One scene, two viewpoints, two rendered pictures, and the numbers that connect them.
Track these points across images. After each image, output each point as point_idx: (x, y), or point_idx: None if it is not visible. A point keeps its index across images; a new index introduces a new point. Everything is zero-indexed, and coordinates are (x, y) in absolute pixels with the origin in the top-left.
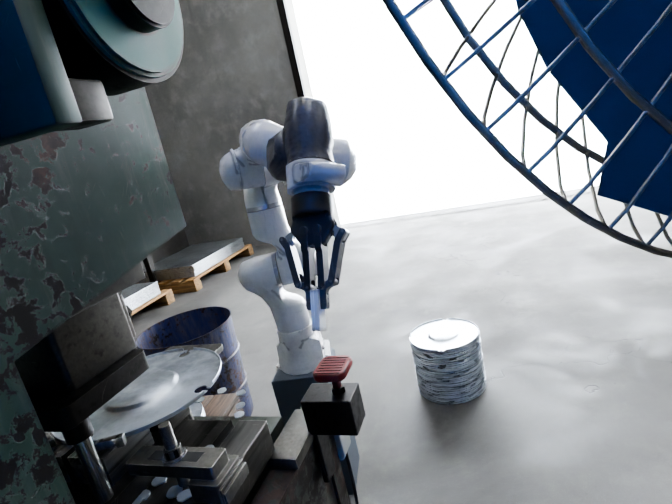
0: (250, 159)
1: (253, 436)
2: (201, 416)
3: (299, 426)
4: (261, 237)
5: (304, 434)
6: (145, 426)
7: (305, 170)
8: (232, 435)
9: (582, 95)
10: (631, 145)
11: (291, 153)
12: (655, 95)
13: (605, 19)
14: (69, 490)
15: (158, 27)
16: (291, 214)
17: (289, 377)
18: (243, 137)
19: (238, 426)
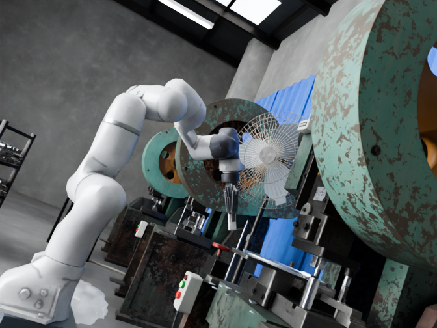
0: (191, 116)
1: (253, 274)
2: (238, 296)
3: (221, 280)
4: (128, 161)
5: (225, 280)
6: (294, 269)
7: (242, 166)
8: (257, 277)
9: (287, 192)
10: (283, 197)
11: (238, 155)
12: (289, 195)
13: (284, 184)
14: (326, 261)
15: None
16: (237, 180)
17: (70, 320)
18: (202, 104)
19: (252, 275)
